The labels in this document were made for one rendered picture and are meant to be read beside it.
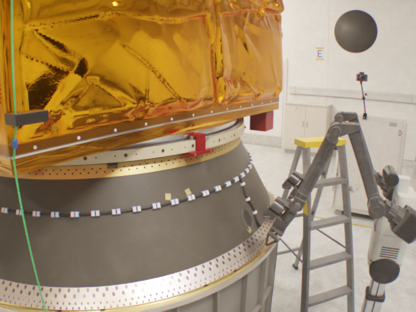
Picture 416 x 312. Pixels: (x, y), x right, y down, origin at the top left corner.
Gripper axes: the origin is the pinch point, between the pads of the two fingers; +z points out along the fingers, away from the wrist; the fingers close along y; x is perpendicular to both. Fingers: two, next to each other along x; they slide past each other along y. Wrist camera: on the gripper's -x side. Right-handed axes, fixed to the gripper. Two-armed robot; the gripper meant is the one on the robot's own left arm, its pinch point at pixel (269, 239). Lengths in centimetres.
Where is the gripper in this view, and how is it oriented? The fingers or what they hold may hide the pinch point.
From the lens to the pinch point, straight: 164.1
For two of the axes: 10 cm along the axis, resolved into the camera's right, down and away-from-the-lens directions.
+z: -4.6, 7.9, 4.1
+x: 7.9, 5.7, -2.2
